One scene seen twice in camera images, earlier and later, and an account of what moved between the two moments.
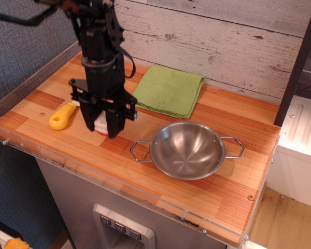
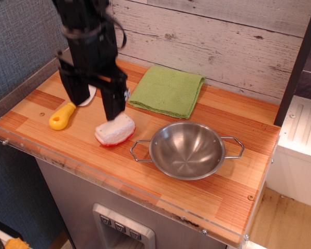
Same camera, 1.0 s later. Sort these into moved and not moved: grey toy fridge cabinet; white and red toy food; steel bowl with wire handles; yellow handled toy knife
Moved: white and red toy food
Not moved: grey toy fridge cabinet; yellow handled toy knife; steel bowl with wire handles
